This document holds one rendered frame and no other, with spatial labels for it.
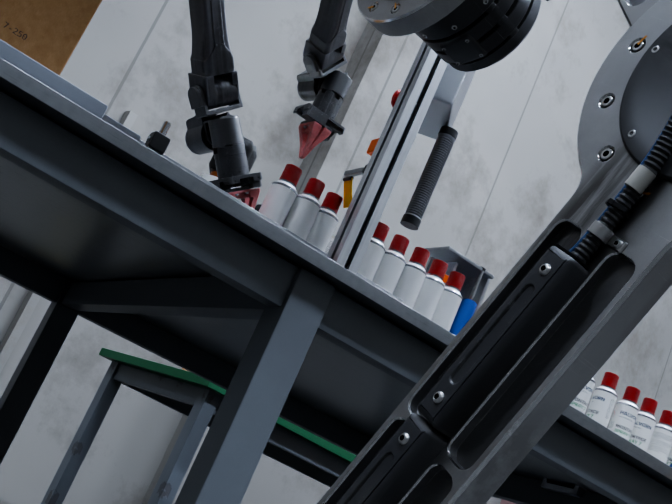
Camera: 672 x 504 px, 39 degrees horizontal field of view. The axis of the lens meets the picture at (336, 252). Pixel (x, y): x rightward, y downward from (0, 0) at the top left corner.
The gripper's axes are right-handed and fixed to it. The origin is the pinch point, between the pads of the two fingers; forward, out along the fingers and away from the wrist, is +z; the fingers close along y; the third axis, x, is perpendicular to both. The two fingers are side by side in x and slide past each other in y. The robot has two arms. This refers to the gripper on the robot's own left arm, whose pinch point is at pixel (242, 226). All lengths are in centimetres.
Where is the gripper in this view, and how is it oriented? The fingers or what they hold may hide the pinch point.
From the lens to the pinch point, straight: 173.3
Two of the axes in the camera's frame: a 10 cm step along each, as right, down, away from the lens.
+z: 1.7, 9.8, 0.8
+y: -5.1, 0.2, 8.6
